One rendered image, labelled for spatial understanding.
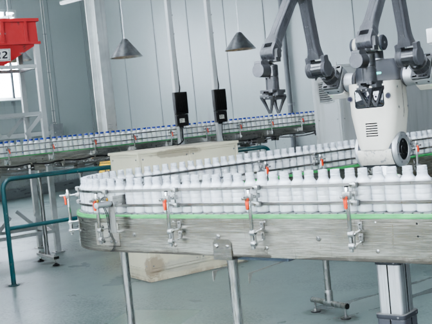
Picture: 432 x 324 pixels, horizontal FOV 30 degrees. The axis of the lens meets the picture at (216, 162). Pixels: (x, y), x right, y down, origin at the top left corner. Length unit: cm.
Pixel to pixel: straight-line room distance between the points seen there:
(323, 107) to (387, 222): 649
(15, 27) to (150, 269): 378
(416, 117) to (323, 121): 124
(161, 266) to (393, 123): 410
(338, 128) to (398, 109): 562
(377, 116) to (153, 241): 115
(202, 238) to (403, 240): 95
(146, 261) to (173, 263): 26
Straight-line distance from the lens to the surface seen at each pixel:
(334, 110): 928
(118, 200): 381
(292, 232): 321
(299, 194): 320
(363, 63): 312
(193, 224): 352
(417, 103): 1009
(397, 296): 378
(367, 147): 369
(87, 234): 405
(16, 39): 981
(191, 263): 753
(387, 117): 364
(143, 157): 723
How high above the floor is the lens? 140
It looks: 3 degrees down
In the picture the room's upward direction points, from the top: 6 degrees counter-clockwise
